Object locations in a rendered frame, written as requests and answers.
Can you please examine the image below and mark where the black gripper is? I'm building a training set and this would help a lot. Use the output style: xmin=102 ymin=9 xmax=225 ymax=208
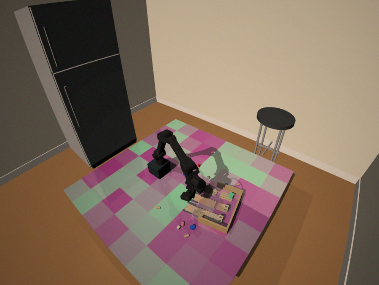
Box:
xmin=180 ymin=181 xmax=196 ymax=202

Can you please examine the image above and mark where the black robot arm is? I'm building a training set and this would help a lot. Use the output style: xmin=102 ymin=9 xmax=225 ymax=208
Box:
xmin=152 ymin=129 xmax=207 ymax=194

